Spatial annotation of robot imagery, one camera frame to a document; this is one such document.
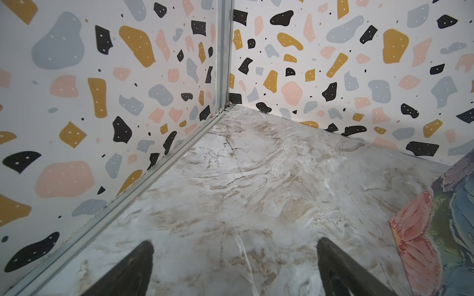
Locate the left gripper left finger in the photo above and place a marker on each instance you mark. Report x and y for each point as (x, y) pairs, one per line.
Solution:
(130, 277)

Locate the floral paper bag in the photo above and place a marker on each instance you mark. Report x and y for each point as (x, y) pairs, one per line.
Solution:
(434, 234)

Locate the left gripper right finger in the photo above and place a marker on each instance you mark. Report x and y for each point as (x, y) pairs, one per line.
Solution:
(343, 276)

